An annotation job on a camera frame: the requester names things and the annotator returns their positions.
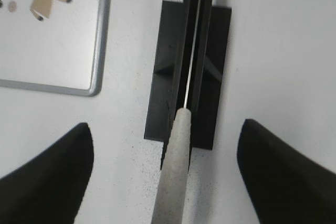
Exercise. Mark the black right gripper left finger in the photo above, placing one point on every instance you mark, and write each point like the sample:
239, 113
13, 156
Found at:
50, 187

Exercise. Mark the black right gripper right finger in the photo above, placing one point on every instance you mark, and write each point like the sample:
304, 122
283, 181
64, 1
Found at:
284, 186

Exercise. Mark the grey-handled cleaver knife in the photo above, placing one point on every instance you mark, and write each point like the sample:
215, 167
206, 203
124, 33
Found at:
170, 198

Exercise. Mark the black knife stand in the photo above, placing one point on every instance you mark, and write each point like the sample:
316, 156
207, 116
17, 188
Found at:
174, 44

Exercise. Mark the grey-rimmed deer cutting board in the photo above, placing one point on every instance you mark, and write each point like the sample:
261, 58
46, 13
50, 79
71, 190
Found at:
55, 46

